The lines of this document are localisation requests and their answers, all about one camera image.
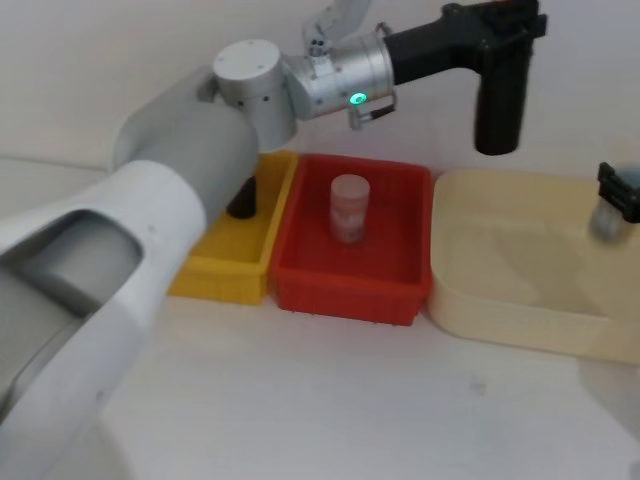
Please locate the red plastic bin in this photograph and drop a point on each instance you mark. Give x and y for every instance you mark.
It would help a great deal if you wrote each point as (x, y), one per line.
(380, 280)

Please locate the small dark bottle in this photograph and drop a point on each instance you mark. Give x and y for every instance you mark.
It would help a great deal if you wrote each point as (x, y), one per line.
(244, 202)

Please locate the pale translucent pink-labelled bottle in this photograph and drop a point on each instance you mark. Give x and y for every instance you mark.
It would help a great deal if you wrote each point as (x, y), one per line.
(349, 210)

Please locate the yellow plastic bin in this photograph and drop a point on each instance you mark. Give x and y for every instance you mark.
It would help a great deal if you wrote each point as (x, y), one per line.
(252, 235)

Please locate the white table cloth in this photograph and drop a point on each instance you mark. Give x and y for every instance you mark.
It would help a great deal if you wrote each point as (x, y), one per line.
(350, 400)

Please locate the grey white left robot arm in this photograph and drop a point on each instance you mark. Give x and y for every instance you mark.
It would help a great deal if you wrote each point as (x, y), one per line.
(165, 165)

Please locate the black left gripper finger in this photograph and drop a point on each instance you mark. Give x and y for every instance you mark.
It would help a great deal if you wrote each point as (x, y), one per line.
(617, 195)

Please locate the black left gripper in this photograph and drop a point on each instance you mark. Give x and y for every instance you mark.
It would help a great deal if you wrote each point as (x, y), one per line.
(430, 45)

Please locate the cream plastic bin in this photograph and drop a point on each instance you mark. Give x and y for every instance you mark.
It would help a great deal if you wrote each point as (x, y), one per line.
(510, 270)

